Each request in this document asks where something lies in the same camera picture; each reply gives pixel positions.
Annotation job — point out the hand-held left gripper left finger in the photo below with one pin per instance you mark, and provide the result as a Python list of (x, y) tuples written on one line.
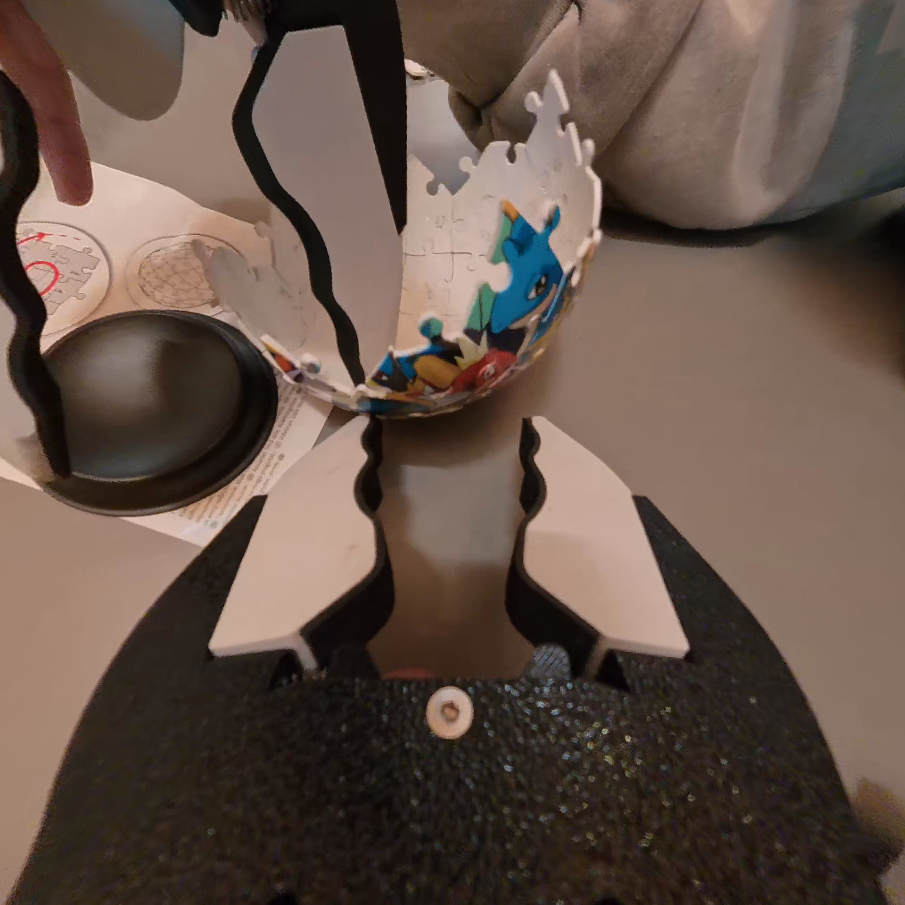
[(304, 551)]

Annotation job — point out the partly built puzzle ball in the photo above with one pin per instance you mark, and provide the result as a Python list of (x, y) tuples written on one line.
[(523, 283)]

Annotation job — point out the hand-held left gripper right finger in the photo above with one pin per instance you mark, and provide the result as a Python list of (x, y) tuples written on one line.
[(594, 558)]

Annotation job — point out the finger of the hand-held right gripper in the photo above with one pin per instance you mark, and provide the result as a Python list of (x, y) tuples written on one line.
[(332, 177), (25, 339)]

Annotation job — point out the printed instruction sheet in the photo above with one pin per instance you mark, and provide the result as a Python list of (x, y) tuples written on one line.
[(141, 212)]

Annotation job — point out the person's right hand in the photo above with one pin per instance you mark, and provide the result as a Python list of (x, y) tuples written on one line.
[(53, 120)]

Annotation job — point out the person's grey sweatshirt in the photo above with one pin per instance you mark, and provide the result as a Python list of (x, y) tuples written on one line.
[(707, 106)]

